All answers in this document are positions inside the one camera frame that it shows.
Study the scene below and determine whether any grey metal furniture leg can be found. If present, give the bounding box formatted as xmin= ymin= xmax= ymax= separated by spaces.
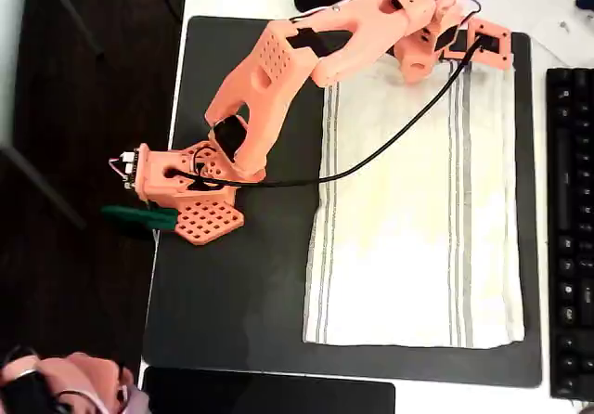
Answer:
xmin=39 ymin=0 xmax=103 ymax=58
xmin=0 ymin=147 xmax=88 ymax=230

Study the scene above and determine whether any motor controller board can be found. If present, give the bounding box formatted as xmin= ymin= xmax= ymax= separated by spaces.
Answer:
xmin=121 ymin=146 xmax=141 ymax=191

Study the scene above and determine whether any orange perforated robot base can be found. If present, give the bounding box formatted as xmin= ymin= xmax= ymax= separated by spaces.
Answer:
xmin=134 ymin=140 xmax=246 ymax=248

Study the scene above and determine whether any orange camera mount plate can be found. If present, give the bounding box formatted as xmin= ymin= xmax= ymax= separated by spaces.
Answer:
xmin=465 ymin=17 xmax=515 ymax=72

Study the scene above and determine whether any white striped towel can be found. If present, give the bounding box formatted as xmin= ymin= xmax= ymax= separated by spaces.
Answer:
xmin=302 ymin=54 xmax=526 ymax=350

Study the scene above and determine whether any large black desk mat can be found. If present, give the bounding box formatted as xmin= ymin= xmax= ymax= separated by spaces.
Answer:
xmin=141 ymin=14 xmax=544 ymax=390

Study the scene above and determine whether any white furniture panel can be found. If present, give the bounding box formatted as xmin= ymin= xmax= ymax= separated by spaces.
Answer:
xmin=0 ymin=0 xmax=30 ymax=151

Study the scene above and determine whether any black flat pad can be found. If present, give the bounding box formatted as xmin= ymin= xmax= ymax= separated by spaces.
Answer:
xmin=141 ymin=365 xmax=397 ymax=414

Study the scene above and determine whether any green table clamp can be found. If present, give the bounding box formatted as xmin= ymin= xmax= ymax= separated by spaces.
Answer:
xmin=100 ymin=204 xmax=180 ymax=235

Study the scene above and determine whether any black computer keyboard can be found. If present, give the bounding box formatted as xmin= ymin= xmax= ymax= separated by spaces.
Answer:
xmin=545 ymin=66 xmax=594 ymax=401

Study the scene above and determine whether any black camera cable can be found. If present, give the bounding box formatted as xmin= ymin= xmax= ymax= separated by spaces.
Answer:
xmin=174 ymin=37 xmax=488 ymax=191

